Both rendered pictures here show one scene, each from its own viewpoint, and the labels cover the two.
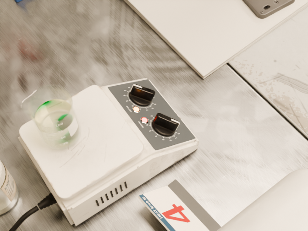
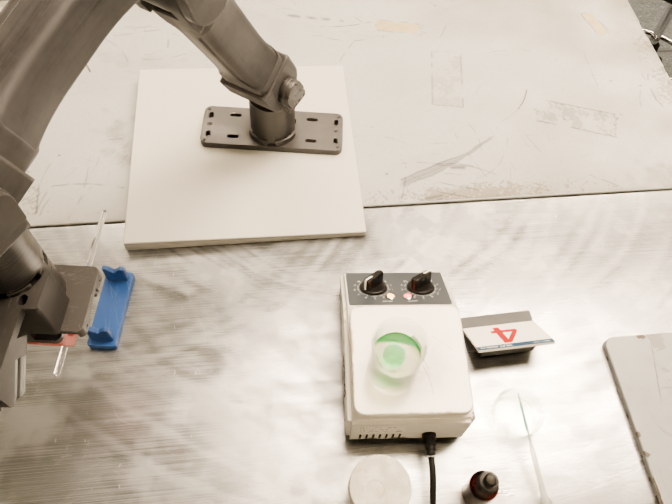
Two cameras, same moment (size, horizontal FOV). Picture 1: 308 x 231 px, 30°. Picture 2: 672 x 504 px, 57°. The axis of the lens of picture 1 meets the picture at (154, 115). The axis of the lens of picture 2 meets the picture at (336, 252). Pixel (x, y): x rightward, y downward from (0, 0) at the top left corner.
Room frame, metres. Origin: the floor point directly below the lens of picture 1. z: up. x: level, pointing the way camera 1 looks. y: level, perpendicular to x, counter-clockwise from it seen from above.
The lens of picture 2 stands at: (0.32, 0.36, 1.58)
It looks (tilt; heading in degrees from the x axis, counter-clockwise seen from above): 58 degrees down; 293
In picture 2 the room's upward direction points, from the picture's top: 3 degrees clockwise
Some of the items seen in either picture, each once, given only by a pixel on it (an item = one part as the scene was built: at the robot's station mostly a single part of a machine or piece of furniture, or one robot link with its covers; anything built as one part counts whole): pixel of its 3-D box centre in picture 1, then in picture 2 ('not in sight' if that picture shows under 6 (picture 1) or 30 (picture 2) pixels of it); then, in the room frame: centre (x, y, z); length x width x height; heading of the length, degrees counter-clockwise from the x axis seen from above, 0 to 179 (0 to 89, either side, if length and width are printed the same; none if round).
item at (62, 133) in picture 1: (52, 118); (394, 359); (0.35, 0.12, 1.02); 0.06 x 0.05 x 0.08; 86
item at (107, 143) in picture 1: (80, 140); (408, 358); (0.34, 0.09, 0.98); 0.12 x 0.12 x 0.01; 27
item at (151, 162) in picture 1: (103, 145); (401, 351); (0.35, 0.07, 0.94); 0.22 x 0.13 x 0.08; 117
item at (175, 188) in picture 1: (180, 212); (505, 330); (0.26, -0.02, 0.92); 0.09 x 0.06 x 0.04; 34
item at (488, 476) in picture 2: not in sight; (483, 486); (0.22, 0.17, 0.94); 0.03 x 0.03 x 0.07
